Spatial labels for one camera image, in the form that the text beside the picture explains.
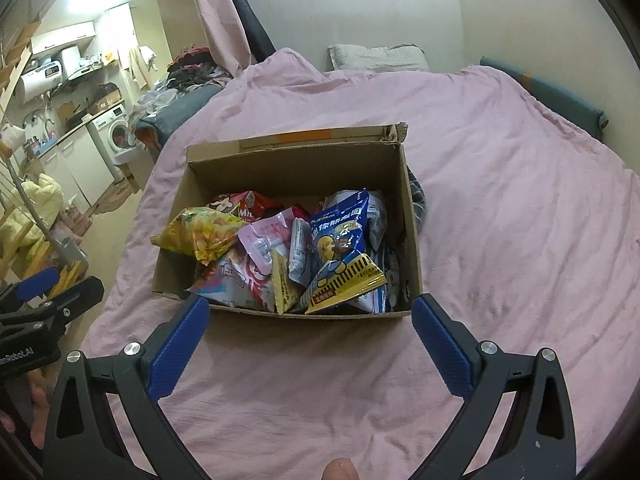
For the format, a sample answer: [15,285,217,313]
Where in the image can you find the white water heater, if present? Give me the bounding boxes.
[20,59,63,103]

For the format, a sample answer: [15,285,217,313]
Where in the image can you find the red cartoon candy bag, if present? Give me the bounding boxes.
[206,190,285,222]

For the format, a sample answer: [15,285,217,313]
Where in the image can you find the white washing machine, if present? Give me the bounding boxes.
[87,105,133,183]

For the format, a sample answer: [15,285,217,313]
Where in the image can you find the white base cabinets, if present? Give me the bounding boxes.
[37,132,116,206]

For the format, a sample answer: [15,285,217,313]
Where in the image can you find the person's left hand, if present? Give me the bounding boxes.
[0,372,53,433]

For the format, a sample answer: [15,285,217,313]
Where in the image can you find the brown cardboard box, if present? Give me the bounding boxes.
[151,122,423,321]

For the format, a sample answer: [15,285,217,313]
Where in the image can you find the yellow snack packet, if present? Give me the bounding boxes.
[271,249,307,315]

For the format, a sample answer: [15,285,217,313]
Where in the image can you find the blue white snack packet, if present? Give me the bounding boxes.
[367,191,390,253]
[304,189,389,315]

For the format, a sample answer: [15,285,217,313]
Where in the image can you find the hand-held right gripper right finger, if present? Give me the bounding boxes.
[411,294,583,480]

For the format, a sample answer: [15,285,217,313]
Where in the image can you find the yellow wooden chair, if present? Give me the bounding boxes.
[0,240,88,301]

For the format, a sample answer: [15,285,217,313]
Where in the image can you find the brown floor mat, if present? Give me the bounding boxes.
[92,180,141,216]

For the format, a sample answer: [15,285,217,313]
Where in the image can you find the cardboard boxes on counter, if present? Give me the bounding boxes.
[55,90,123,126]

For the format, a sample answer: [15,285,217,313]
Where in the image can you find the teal orange padded cover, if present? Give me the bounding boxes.
[135,85,223,153]

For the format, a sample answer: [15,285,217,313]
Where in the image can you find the pink blanket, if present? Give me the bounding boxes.
[82,47,640,480]

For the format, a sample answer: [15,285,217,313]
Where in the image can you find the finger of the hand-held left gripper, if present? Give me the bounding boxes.
[0,266,61,311]
[0,276,105,343]

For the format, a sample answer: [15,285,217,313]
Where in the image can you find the pink curtain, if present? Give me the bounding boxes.
[185,0,251,78]

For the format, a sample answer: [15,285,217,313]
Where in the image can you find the dark slanted pole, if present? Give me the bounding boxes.
[212,0,276,61]

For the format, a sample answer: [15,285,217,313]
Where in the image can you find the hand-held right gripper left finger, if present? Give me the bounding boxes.
[44,294,211,480]

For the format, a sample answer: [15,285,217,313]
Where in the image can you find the teal padded bolster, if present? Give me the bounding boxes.
[480,56,610,141]

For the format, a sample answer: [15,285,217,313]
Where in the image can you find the wooden stair rail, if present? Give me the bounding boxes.
[0,50,33,111]

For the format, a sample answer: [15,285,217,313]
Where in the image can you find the person's right hand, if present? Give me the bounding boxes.
[322,457,361,480]

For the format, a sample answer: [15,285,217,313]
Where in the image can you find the pink white cartoon packet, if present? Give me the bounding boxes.
[236,209,297,273]

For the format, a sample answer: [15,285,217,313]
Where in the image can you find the pile of dark clothes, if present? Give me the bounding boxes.
[166,47,233,91]

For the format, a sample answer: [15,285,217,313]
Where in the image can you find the blue white stick sachet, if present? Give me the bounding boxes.
[289,216,315,287]

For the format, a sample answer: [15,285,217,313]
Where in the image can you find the yellow chips bag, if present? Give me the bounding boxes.
[150,206,242,264]

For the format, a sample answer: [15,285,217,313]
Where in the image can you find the white wall cabinet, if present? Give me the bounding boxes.
[32,21,96,53]

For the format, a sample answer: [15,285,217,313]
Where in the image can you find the grey pillow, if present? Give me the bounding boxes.
[327,44,431,72]

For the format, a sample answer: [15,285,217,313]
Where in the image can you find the heap of grey white laundry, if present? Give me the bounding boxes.
[129,89,176,126]

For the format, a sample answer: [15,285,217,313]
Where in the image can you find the hanging cream towel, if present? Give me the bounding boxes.
[129,46,157,90]

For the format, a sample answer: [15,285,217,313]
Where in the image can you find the pale yellow bedding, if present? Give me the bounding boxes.
[0,172,63,248]

